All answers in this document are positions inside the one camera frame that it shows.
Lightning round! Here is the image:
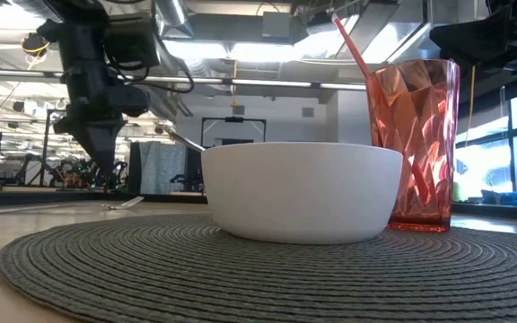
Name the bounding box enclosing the black and yellow cable reel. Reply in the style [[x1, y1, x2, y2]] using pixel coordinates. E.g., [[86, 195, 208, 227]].
[[20, 31, 51, 57]]

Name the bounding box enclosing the white bowl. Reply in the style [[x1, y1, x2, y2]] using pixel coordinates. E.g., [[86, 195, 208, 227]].
[[199, 141, 404, 246]]

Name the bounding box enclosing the orange faceted plastic cup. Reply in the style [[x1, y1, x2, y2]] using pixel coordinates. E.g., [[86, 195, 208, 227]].
[[364, 57, 461, 233]]

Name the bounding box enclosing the red plastic straw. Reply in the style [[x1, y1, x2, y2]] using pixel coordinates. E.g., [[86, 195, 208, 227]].
[[331, 12, 437, 205]]

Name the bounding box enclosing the black frame stand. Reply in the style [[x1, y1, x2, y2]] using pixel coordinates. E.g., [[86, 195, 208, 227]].
[[200, 116, 267, 147]]

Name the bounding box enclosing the silver ceiling duct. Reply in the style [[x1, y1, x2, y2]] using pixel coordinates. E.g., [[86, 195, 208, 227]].
[[153, 0, 197, 38]]

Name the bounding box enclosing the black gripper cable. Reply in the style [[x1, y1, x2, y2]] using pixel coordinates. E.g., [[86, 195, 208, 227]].
[[108, 26, 196, 94]]

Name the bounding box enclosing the silver metal spoon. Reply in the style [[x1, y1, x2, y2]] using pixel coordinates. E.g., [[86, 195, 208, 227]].
[[154, 124, 206, 153]]

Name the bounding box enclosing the silver metal fork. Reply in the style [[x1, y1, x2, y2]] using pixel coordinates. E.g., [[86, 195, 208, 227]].
[[101, 196, 145, 212]]

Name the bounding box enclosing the round grey woven placemat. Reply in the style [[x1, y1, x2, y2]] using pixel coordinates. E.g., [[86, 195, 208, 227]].
[[0, 213, 517, 323]]

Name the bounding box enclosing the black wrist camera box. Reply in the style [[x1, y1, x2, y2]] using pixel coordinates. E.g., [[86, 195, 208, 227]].
[[103, 11, 162, 69]]

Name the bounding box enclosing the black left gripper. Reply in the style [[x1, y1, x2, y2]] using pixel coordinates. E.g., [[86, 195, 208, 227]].
[[53, 65, 152, 178]]

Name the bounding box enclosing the blue object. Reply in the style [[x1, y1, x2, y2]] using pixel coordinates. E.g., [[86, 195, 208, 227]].
[[480, 189, 517, 208]]

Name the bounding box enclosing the grey fabric panel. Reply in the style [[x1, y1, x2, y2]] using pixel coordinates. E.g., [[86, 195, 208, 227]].
[[137, 140, 188, 196]]

